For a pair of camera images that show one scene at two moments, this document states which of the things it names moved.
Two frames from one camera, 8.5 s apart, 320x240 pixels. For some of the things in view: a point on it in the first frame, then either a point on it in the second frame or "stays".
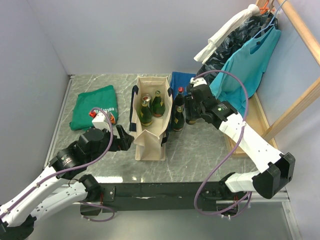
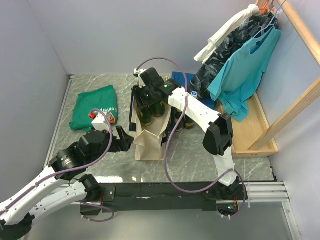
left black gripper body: (105, 146) stays
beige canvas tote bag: (150, 142) stays
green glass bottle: (146, 113) stays
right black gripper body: (201, 110) -> (145, 94)
